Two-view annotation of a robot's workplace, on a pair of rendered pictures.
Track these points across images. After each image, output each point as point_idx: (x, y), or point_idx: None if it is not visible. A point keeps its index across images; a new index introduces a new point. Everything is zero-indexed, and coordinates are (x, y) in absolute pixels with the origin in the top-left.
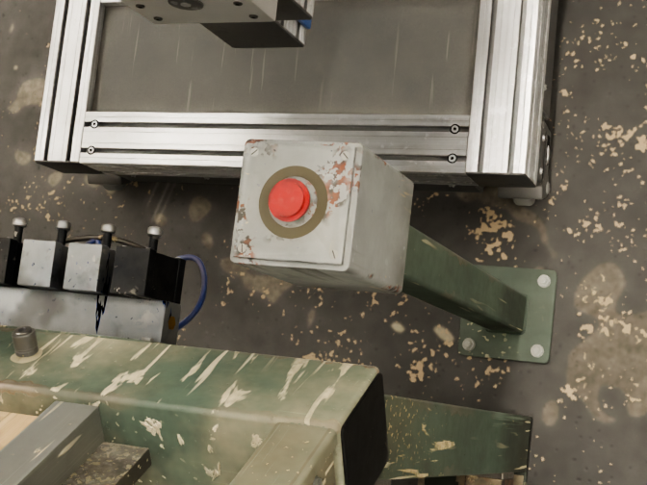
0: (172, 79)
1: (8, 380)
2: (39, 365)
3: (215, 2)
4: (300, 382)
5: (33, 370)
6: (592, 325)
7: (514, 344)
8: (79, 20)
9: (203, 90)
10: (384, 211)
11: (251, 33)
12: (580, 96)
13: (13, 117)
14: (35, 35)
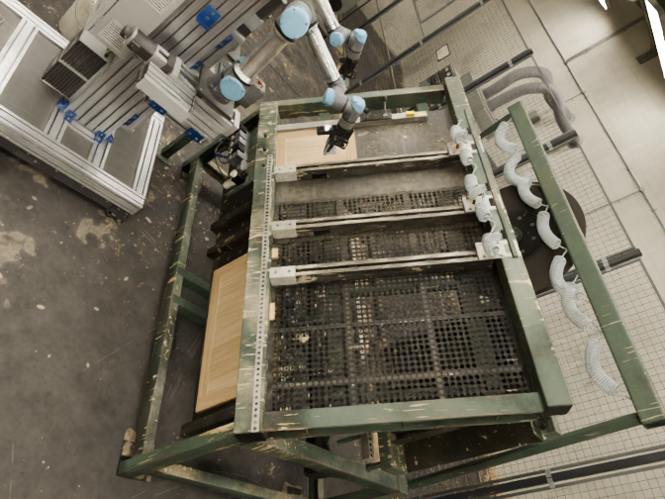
0: (126, 166)
1: (274, 135)
2: (268, 134)
3: None
4: (266, 107)
5: (270, 134)
6: (167, 143)
7: (170, 156)
8: (106, 177)
9: (131, 161)
10: None
11: None
12: None
13: (88, 244)
14: (60, 225)
